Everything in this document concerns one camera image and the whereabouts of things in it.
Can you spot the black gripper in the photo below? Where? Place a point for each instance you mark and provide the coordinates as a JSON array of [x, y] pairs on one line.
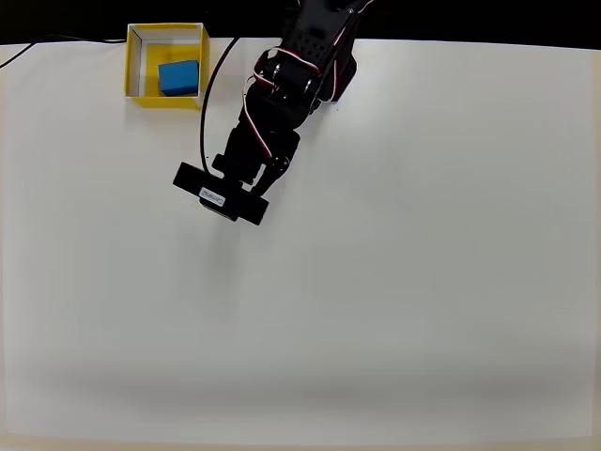
[[270, 178]]

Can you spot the blue block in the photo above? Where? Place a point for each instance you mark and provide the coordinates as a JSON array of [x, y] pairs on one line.
[[177, 77]]

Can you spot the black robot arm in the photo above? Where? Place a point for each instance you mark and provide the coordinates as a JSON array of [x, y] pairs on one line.
[[319, 28]]

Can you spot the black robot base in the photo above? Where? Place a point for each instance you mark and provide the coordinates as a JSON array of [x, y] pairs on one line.
[[349, 70]]

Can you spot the yellow open box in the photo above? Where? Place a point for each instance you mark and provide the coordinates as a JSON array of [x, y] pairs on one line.
[[141, 101]]

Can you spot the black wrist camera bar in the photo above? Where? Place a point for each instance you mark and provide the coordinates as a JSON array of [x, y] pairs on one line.
[[244, 209]]

